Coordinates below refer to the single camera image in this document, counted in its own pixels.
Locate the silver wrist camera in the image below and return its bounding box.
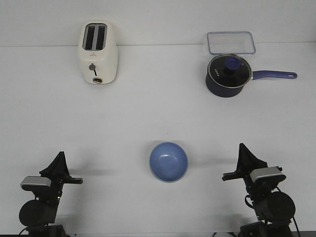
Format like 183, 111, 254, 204
250, 166, 286, 184
20, 176, 51, 191

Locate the white two-slot toaster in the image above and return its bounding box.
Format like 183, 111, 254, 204
78, 20, 118, 84

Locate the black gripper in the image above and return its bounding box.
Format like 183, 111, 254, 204
39, 152, 83, 198
222, 143, 279, 198

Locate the blue bowl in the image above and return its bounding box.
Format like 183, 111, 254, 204
149, 142, 189, 183

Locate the glass pot lid blue knob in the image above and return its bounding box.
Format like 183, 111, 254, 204
207, 54, 252, 88

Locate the clear plastic container lid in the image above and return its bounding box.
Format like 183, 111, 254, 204
207, 31, 256, 55

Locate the dark blue saucepan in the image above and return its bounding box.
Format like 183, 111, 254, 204
205, 54, 297, 98

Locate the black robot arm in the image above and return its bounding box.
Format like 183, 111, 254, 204
222, 143, 296, 237
19, 151, 83, 237

